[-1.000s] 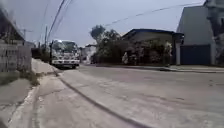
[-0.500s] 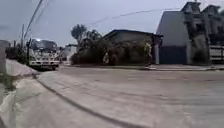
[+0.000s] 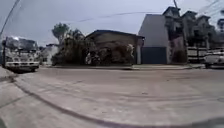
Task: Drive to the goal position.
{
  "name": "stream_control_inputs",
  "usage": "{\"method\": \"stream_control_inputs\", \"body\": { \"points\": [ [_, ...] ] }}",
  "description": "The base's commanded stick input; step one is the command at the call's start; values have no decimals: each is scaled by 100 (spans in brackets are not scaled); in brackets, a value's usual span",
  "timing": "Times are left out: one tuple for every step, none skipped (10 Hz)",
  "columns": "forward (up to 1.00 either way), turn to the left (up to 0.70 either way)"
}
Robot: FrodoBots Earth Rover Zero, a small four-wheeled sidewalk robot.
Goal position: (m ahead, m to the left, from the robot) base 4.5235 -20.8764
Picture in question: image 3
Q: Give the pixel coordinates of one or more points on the bushes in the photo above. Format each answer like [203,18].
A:
[100,53]

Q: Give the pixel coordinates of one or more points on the low house with dark roof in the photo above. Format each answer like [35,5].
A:
[113,40]

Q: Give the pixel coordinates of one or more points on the grey concrete road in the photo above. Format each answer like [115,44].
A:
[126,96]

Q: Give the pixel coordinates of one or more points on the dark blue gate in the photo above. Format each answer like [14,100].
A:
[153,55]

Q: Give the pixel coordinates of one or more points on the concrete pavement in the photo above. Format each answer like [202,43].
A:
[160,67]

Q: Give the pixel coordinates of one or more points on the tree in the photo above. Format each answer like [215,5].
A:
[60,31]

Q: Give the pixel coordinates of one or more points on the tall grey multi-storey building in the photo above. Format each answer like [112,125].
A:
[173,30]

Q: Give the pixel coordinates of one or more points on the white truck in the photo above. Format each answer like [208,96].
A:
[20,55]

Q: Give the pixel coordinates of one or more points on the white vehicle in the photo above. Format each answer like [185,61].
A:
[215,58]

